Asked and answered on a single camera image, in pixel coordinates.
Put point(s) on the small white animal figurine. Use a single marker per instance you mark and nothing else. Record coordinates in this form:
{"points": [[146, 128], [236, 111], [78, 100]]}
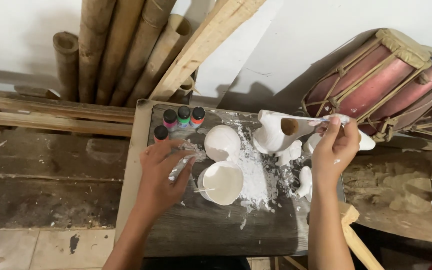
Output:
{"points": [[306, 182]]}

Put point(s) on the pink paint bottle black cap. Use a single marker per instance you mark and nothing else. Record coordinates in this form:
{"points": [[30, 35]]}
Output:
{"points": [[170, 120]]}

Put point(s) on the weathered wooden beams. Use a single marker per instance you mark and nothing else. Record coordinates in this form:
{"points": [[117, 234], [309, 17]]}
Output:
{"points": [[51, 112]]}

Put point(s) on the thin stirring stick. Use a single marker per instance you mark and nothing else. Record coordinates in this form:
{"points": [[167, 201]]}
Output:
{"points": [[204, 190]]}

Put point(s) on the white rounded clay figurine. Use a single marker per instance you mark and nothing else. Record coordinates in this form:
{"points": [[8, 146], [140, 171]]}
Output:
{"points": [[366, 143]]}

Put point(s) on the light wooden plank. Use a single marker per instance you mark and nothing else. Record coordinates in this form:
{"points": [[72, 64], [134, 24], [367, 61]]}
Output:
{"points": [[201, 45]]}

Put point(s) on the paint-smeared thin paintbrush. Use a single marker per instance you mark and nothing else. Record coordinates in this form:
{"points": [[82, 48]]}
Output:
{"points": [[306, 118]]}

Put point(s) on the long bamboo pole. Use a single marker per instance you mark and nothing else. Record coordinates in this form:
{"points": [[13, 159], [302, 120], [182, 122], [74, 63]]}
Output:
{"points": [[92, 48], [141, 52], [120, 48]]}

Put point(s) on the short bamboo pole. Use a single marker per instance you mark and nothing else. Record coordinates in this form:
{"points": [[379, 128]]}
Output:
{"points": [[66, 67]]}

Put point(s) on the white paint cup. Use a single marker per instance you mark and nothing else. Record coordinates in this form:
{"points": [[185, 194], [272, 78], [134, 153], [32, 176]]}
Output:
{"points": [[223, 183]]}

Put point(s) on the person's right hand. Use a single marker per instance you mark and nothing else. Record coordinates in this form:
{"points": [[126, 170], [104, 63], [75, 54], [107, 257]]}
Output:
{"points": [[332, 153]]}

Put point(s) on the person's left hand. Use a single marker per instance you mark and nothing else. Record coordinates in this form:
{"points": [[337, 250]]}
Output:
{"points": [[156, 180]]}

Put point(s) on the light wooden stick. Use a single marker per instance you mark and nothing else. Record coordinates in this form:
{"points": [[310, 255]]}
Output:
{"points": [[358, 240]]}

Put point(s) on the white unpainted horn-shaped figurine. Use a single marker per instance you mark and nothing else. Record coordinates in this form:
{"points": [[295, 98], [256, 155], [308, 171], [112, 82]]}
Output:
{"points": [[272, 131]]}

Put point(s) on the dark paint-stained wooden board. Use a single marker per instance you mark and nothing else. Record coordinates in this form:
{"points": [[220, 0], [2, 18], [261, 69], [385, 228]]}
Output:
{"points": [[216, 228]]}

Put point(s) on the green paint bottle black cap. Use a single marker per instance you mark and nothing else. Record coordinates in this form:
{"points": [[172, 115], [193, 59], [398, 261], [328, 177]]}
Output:
{"points": [[183, 117]]}

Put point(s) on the orange paint bottle black cap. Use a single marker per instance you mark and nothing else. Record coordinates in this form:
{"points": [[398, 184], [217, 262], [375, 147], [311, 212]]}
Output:
{"points": [[160, 134]]}

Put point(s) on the red paint bottle black cap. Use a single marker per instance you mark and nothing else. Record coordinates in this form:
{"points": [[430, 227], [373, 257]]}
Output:
{"points": [[197, 117]]}

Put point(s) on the white round cup lid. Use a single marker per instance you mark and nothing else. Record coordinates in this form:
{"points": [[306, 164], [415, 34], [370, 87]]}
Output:
{"points": [[222, 142]]}

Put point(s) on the clear plastic piece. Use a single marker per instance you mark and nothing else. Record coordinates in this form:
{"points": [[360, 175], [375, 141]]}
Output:
{"points": [[191, 150]]}

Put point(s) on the hollow-ended bamboo pole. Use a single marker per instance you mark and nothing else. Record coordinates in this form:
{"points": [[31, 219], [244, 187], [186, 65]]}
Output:
{"points": [[163, 56]]}

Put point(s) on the small bamboo stub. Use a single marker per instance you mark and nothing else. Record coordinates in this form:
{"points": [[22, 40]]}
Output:
{"points": [[186, 90]]}

